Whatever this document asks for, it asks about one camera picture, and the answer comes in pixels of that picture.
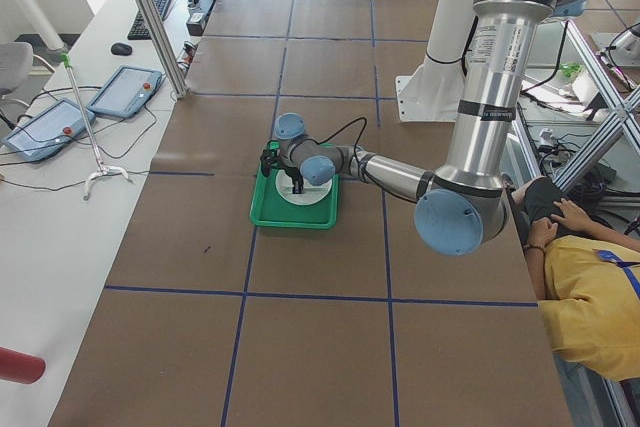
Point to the near blue teach pendant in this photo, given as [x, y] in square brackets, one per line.
[47, 133]

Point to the red cylinder bottle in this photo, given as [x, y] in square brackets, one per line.
[20, 367]

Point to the aluminium frame post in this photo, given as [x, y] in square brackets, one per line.
[163, 47]

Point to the far blue teach pendant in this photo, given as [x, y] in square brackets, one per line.
[126, 92]

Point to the green plastic tray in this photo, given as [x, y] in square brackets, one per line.
[269, 209]

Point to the white pillar base plate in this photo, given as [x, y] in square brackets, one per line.
[431, 99]

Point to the white round plate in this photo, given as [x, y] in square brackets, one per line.
[310, 194]

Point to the white pillar column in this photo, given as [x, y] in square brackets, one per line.
[452, 23]

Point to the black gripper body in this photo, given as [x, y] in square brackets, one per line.
[294, 178]

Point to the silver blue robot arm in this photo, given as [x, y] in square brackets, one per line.
[459, 206]

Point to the blue teach pendant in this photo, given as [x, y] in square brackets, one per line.
[47, 133]
[126, 92]

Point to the black box with label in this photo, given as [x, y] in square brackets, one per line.
[199, 13]

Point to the black computer mouse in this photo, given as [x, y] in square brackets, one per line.
[121, 49]

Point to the person in yellow shirt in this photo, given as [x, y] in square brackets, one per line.
[585, 276]

